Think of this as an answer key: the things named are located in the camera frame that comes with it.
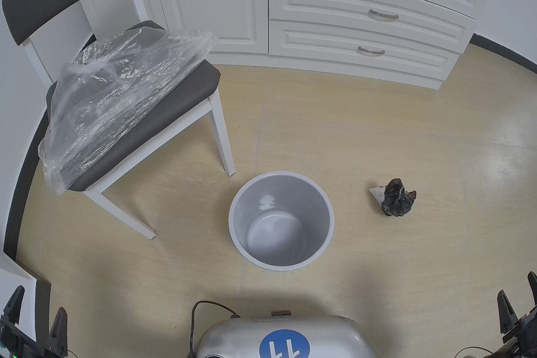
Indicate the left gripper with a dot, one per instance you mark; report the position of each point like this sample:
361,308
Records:
21,348

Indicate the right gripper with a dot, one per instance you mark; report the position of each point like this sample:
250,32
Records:
524,333

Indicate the white printed wrapper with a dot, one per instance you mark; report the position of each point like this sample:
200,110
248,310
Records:
376,192

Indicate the clear plastic bag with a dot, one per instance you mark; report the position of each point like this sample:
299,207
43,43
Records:
117,96

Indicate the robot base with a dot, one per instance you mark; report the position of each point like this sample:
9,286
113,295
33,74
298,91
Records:
293,331

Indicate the crumpled black plastic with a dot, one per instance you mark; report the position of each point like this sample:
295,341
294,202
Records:
396,199

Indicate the white trash bin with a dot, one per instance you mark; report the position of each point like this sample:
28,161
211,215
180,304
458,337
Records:
251,201

